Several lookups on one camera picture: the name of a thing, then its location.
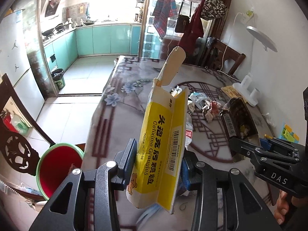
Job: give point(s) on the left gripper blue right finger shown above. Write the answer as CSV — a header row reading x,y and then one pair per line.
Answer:
x,y
189,175

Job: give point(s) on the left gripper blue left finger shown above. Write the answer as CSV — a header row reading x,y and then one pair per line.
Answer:
x,y
125,162

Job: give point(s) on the yellow cefixime medicine box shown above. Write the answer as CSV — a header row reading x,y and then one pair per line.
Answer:
x,y
161,144

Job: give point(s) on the dark snack package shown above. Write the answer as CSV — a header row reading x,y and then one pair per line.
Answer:
x,y
238,124

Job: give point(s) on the black shoulder bag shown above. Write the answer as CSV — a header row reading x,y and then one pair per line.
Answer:
x,y
182,20

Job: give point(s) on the green red trash bin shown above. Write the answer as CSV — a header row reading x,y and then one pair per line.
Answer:
x,y
54,166

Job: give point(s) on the black kitchen trash bin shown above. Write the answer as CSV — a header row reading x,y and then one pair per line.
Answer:
x,y
58,78

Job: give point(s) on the teal kitchen cabinets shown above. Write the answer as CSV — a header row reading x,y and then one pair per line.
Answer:
x,y
109,39

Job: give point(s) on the right hand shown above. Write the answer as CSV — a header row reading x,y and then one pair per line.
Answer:
x,y
283,206

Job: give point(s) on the colourful toy blocks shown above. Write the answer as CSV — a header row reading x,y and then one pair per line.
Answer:
x,y
288,134

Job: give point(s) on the clear plastic bottle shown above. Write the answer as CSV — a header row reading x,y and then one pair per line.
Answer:
x,y
189,131

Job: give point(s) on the crumpled red white wrapper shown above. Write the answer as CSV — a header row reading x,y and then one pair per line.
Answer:
x,y
211,110

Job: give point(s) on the yellow book on table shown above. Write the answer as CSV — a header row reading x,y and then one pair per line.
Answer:
x,y
231,92

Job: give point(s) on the green white detergent bag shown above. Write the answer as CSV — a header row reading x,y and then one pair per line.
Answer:
x,y
19,125

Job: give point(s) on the dark carved wooden chair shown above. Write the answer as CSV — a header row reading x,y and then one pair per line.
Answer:
x,y
15,148

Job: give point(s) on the red bottle on floor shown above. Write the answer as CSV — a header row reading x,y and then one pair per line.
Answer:
x,y
5,115

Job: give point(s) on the red hanging garment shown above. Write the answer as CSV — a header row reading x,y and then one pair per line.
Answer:
x,y
192,32

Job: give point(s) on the white refrigerator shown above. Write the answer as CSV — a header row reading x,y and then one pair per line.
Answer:
x,y
15,63

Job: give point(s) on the black patterned hanging bag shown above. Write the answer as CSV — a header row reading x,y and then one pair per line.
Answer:
x,y
213,9

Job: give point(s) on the plaid hanging towel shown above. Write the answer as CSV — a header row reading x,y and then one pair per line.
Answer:
x,y
163,10

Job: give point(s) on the range hood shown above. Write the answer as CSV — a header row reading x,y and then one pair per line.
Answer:
x,y
51,8

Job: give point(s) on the wooden chair by wall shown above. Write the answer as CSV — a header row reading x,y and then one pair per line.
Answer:
x,y
220,57

